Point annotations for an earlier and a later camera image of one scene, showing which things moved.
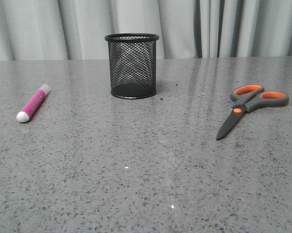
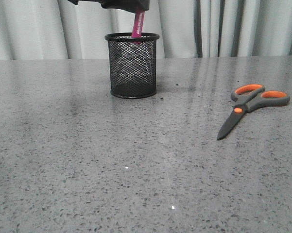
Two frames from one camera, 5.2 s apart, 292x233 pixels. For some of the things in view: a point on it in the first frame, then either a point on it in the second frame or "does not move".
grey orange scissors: [247, 97] does not move
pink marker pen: [23, 116] → [138, 22]
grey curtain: [76, 29] does not move
